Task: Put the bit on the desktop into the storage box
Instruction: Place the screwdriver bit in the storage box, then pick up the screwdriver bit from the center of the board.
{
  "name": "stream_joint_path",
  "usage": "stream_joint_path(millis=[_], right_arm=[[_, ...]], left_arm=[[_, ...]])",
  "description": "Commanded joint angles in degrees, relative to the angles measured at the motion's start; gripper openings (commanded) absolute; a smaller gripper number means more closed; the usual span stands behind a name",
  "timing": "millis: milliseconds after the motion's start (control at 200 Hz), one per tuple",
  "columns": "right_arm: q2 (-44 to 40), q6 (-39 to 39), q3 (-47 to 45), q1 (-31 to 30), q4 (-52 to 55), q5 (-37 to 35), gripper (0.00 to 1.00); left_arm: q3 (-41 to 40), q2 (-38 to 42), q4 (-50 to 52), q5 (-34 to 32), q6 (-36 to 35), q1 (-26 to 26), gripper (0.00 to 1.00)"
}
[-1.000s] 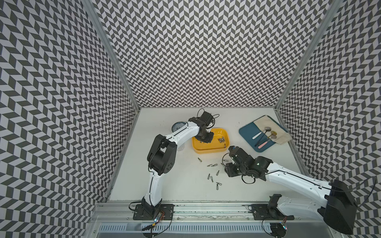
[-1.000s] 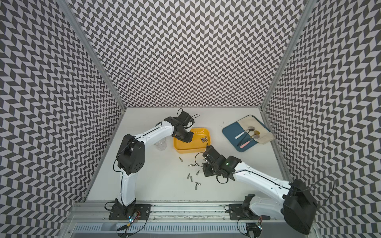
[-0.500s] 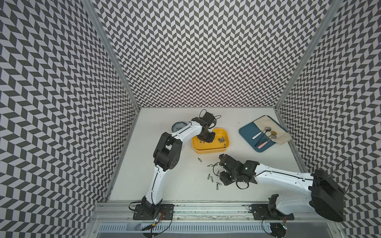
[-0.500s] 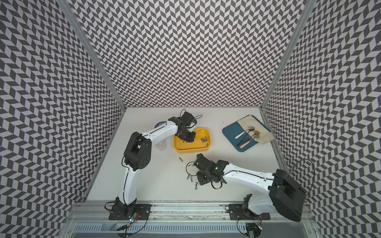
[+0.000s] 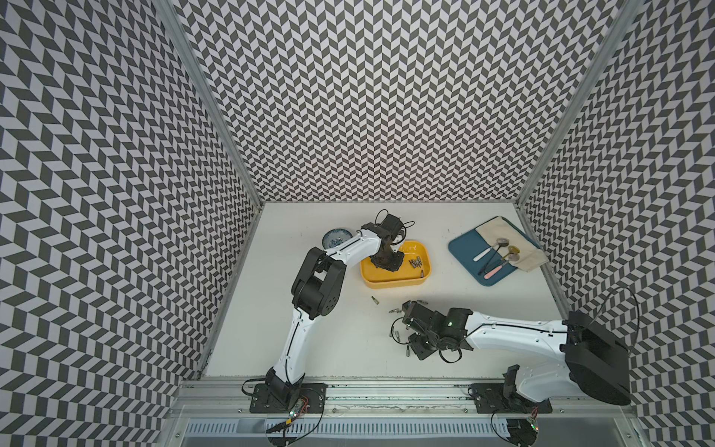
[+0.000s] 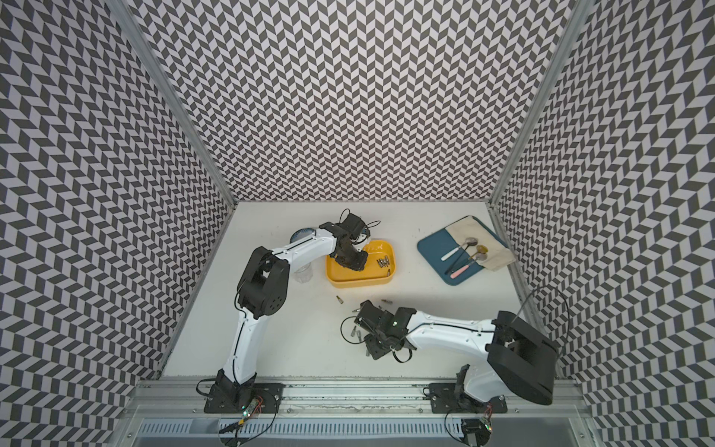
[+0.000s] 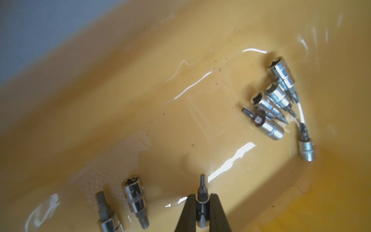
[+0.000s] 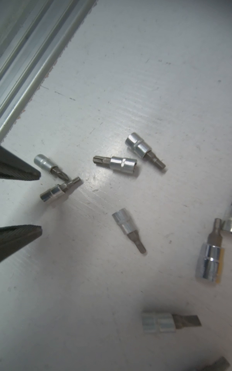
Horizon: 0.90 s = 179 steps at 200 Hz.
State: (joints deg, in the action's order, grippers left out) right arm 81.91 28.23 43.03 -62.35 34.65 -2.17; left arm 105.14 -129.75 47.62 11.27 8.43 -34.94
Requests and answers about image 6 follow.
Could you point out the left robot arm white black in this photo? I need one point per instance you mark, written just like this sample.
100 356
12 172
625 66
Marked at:
263 287

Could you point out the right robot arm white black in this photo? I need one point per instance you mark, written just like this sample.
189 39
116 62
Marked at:
506 354

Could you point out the clear plastic cup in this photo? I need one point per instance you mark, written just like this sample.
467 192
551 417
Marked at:
303 274

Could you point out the blue white patterned bowl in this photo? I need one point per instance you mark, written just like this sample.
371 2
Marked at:
302 233

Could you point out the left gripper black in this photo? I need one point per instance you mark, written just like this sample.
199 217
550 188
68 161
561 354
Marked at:
359 264

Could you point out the teal blue tray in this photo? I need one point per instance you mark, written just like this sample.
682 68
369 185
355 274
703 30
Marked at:
439 243

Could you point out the white spoon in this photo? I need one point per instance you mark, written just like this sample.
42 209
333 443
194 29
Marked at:
467 243

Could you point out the aluminium front rail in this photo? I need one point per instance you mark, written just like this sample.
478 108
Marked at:
177 397

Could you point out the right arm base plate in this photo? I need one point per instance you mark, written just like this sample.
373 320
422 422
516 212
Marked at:
444 398

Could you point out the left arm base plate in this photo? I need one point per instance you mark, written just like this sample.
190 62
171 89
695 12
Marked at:
234 400

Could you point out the beige cloth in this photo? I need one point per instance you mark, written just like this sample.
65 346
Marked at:
498 256

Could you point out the pink handled spoon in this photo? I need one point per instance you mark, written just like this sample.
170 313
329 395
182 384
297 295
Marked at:
472 260

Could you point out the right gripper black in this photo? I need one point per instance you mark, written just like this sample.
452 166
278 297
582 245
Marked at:
374 350

